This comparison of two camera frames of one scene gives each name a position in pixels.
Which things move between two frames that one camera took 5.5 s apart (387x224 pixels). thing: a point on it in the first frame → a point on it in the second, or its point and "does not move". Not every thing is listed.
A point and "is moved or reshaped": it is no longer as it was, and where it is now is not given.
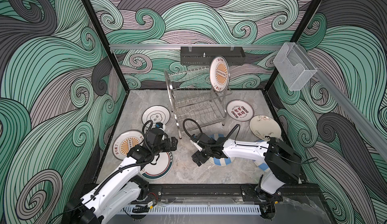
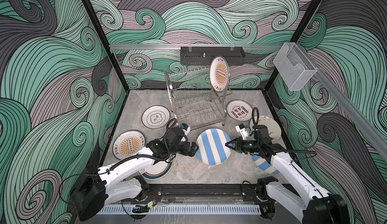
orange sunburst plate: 219,73 does not move
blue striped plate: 222,161 is moved or reshaped
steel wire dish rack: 195,102 does not move
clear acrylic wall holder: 297,69 does not move
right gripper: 199,158 → 239,146
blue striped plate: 261,165 does not move
